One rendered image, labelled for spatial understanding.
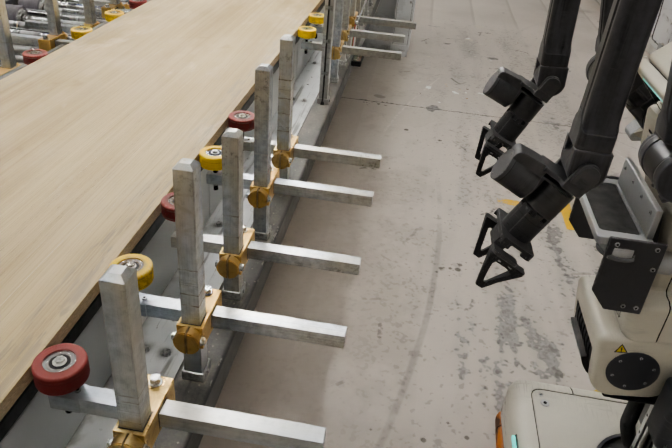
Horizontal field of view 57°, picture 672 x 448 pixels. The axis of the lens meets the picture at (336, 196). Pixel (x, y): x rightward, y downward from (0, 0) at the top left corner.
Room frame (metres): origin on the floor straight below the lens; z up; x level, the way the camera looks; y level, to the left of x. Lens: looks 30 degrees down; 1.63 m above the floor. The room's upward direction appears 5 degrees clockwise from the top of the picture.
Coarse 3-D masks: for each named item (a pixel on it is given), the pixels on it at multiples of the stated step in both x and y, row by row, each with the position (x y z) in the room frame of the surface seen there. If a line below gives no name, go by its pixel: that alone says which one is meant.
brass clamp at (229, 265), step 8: (248, 232) 1.19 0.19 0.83; (248, 240) 1.16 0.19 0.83; (224, 256) 1.09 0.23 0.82; (232, 256) 1.09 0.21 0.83; (240, 256) 1.10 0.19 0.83; (216, 264) 1.09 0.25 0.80; (224, 264) 1.08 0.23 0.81; (232, 264) 1.08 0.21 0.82; (240, 264) 1.09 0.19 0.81; (224, 272) 1.08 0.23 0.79; (232, 272) 1.08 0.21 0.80; (240, 272) 1.10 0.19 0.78
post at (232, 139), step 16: (224, 144) 1.11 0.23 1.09; (240, 144) 1.12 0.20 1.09; (224, 160) 1.11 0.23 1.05; (240, 160) 1.12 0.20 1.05; (224, 176) 1.11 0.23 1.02; (240, 176) 1.12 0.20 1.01; (224, 192) 1.11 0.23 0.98; (240, 192) 1.12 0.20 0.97; (224, 208) 1.11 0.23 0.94; (240, 208) 1.12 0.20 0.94; (224, 224) 1.11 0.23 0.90; (240, 224) 1.12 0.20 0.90; (224, 240) 1.11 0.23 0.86; (240, 240) 1.12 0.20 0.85; (224, 288) 1.11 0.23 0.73; (240, 288) 1.12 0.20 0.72
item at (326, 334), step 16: (144, 304) 0.91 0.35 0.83; (160, 304) 0.91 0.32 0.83; (176, 304) 0.92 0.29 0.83; (176, 320) 0.90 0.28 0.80; (224, 320) 0.89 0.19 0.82; (240, 320) 0.89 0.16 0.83; (256, 320) 0.89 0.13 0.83; (272, 320) 0.90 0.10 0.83; (288, 320) 0.90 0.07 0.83; (304, 320) 0.90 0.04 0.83; (272, 336) 0.88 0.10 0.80; (288, 336) 0.88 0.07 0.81; (304, 336) 0.88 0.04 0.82; (320, 336) 0.87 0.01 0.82; (336, 336) 0.87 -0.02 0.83
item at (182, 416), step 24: (72, 408) 0.66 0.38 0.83; (96, 408) 0.66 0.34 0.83; (168, 408) 0.66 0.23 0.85; (192, 408) 0.66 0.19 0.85; (216, 408) 0.67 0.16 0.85; (192, 432) 0.64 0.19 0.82; (216, 432) 0.64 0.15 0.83; (240, 432) 0.63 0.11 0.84; (264, 432) 0.63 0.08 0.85; (288, 432) 0.63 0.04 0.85; (312, 432) 0.64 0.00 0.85
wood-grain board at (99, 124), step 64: (192, 0) 3.00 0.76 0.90; (256, 0) 3.11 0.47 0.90; (320, 0) 3.24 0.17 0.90; (64, 64) 1.98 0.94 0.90; (128, 64) 2.04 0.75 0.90; (192, 64) 2.09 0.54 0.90; (256, 64) 2.16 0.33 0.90; (0, 128) 1.46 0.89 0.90; (64, 128) 1.50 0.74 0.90; (128, 128) 1.53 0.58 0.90; (192, 128) 1.57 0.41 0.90; (0, 192) 1.15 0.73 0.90; (64, 192) 1.17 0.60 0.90; (128, 192) 1.20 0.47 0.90; (0, 256) 0.93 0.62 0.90; (64, 256) 0.95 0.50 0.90; (0, 320) 0.76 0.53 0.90; (64, 320) 0.77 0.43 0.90; (0, 384) 0.63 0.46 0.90
